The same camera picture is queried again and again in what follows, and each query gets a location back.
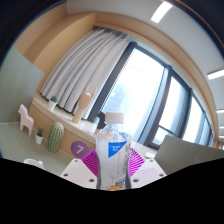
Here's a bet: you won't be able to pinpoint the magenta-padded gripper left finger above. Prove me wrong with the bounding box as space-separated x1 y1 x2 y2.
60 148 101 190

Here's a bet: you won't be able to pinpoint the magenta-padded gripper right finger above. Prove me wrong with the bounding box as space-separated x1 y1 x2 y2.
127 147 168 190

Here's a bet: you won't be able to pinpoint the clear plastic water bottle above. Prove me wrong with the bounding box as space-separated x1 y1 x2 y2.
95 111 133 192

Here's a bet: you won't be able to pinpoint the round purple number sign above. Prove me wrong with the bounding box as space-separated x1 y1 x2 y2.
70 140 90 159

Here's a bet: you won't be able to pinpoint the tall green cactus ornament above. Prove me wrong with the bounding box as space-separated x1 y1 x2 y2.
46 121 65 154

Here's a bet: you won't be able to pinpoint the grey-green desk partition panel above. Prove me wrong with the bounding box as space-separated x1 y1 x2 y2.
153 134 224 176
0 46 46 124

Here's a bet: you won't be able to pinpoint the black heart-shaped ornament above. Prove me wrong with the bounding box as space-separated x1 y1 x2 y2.
95 111 108 130

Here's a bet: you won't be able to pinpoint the wooden hand model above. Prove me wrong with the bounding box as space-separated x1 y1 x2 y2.
71 83 98 125

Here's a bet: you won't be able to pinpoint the pink wooden horse figure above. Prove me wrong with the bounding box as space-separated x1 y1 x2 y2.
17 103 35 136

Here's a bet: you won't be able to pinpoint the dark-framed window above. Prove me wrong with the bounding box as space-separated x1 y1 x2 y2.
88 41 214 149

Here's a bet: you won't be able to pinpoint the grey-white curtain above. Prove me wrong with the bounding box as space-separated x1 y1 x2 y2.
39 26 134 116

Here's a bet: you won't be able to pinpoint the ceiling lights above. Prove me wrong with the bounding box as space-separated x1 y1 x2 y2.
150 0 224 134

